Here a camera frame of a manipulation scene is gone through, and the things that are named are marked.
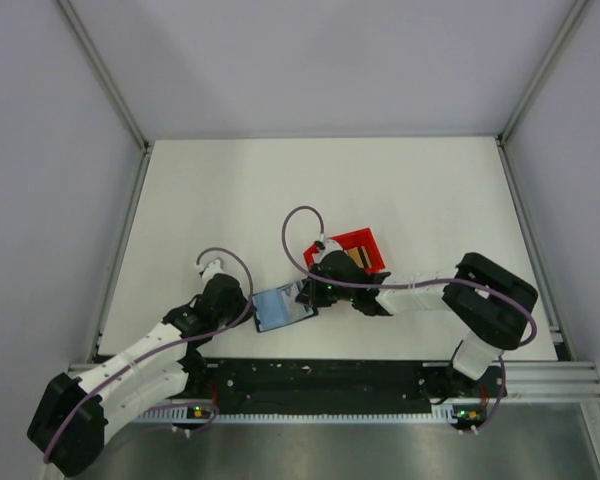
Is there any gold credit card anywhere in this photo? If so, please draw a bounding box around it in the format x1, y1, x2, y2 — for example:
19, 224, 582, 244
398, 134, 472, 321
348, 248, 364, 267

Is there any red plastic bin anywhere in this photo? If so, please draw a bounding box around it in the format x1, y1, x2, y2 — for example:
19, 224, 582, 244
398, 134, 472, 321
323, 228, 385, 274

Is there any blue leather card holder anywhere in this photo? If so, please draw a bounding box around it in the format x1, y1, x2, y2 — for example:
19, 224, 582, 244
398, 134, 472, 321
253, 280, 318, 333

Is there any white credit card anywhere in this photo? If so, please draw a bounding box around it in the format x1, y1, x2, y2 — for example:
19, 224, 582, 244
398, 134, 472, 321
280, 280, 318, 324

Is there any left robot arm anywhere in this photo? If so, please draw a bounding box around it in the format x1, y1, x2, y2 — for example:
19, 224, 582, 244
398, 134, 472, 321
27, 273, 254, 478

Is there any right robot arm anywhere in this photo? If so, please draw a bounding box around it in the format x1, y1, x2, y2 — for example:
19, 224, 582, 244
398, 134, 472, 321
295, 251, 538, 396

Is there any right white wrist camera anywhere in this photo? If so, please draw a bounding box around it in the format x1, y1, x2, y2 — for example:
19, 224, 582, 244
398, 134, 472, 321
314, 234, 342, 257

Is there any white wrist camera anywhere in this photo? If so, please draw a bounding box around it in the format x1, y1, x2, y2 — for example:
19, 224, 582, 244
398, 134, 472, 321
314, 234, 342, 257
195, 258, 225, 282

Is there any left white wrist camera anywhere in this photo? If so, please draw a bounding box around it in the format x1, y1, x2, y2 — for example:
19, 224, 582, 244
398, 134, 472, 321
195, 258, 225, 282

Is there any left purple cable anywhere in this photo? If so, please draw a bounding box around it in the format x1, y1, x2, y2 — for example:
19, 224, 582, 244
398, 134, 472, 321
42, 247, 255, 466

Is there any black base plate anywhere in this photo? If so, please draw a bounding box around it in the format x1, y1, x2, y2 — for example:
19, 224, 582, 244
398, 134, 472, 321
174, 358, 502, 414

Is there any grey slotted cable duct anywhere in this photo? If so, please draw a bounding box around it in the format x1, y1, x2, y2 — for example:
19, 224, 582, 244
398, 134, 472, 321
139, 402, 486, 426

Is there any aluminium front rail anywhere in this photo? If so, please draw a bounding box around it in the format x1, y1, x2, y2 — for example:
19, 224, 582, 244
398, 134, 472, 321
64, 360, 600, 405

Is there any left aluminium frame post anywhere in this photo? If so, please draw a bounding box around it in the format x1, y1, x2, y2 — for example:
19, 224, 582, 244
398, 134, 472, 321
53, 0, 150, 152

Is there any aluminium frame post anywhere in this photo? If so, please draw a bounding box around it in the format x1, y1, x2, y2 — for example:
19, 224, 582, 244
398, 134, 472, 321
497, 0, 592, 147
53, 0, 150, 152

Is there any right aluminium frame post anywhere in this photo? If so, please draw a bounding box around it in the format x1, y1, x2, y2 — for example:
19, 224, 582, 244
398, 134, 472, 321
497, 0, 592, 147

